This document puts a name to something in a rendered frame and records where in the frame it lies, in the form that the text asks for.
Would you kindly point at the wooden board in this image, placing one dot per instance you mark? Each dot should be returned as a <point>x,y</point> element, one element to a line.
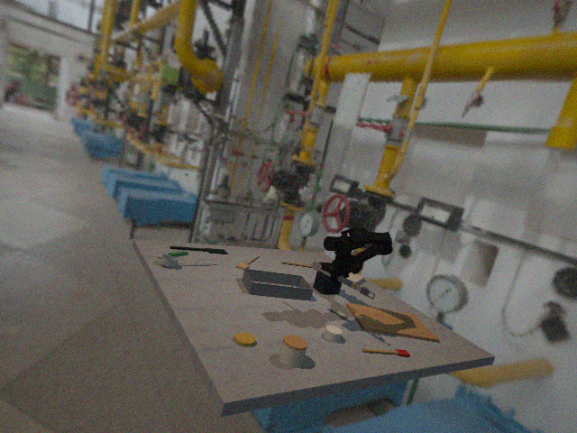
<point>390,322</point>

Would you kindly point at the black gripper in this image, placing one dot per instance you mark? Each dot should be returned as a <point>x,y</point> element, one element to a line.
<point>336,269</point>

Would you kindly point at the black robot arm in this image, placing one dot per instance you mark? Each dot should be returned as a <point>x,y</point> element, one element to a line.
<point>358,237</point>

